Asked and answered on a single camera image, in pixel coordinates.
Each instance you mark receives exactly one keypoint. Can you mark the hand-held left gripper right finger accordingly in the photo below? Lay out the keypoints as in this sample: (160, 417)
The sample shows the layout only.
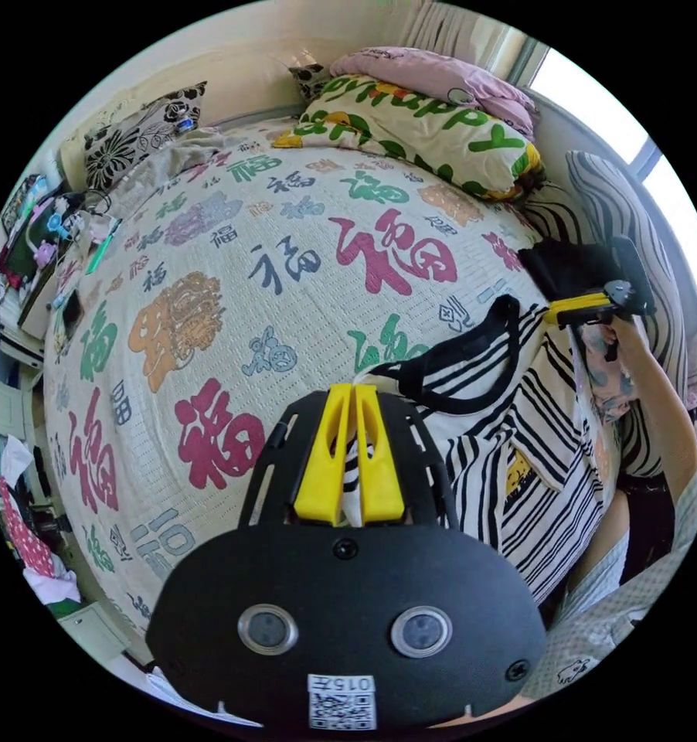
(383, 487)

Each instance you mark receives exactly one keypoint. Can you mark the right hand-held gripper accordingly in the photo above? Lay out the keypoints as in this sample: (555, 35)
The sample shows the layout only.
(622, 294)

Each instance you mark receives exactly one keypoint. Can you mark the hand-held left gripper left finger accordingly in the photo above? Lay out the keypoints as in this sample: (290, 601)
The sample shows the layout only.
(319, 481)

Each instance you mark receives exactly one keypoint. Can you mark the black and white striped t-shirt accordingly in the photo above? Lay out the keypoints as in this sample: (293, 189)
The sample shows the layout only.
(534, 417)

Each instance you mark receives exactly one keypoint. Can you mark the person's right forearm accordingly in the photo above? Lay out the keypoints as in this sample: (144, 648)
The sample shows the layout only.
(667, 417)

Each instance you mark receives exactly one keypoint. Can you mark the grey striped cushion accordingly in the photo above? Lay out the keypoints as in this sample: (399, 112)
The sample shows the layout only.
(621, 197)

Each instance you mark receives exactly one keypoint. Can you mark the person's right hand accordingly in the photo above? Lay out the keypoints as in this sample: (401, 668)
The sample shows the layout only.
(625, 339)

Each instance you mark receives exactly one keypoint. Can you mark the person's left hand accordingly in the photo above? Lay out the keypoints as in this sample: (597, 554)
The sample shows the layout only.
(476, 714)

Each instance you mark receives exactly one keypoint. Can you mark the black garment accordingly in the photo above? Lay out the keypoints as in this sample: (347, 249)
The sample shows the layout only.
(563, 269)

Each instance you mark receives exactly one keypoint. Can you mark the pink printed garment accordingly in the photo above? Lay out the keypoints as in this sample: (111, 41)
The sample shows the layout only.
(606, 377)

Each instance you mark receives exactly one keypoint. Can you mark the bed with printed quilt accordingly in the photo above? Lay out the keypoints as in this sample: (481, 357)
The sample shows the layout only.
(302, 313)

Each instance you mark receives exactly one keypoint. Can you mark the window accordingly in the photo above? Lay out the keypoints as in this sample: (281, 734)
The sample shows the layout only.
(603, 110)

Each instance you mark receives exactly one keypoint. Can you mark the folded quilt with green letters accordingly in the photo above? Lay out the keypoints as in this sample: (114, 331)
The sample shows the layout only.
(418, 127)

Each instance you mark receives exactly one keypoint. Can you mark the pink blanket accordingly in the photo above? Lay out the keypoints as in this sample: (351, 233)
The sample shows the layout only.
(435, 75)

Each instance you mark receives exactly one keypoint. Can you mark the cream curtain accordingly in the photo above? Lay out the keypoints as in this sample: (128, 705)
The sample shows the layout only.
(458, 35)

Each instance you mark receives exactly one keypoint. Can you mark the pile of clothes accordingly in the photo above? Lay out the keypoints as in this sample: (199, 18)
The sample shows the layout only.
(24, 533)

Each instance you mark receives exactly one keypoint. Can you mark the small black and white floral pillow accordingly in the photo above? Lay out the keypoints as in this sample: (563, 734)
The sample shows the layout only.
(309, 81)

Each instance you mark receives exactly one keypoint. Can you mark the grey cloth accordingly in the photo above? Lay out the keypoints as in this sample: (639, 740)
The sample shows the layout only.
(174, 159)

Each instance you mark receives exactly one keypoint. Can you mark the cluttered bedside shelf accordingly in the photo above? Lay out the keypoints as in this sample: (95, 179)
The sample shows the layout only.
(35, 255)

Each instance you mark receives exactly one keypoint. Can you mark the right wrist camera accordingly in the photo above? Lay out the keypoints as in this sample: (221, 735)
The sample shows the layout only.
(628, 261)

